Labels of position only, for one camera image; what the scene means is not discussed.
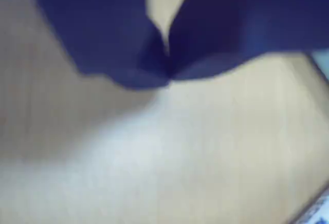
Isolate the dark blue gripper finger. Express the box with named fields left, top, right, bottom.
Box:
left=167, top=0, right=329, bottom=80
left=25, top=0, right=171, bottom=89

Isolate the light green round bowl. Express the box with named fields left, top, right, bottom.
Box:
left=310, top=50, right=329, bottom=81

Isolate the blue capped white marker pen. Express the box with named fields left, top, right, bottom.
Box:
left=287, top=193, right=329, bottom=224

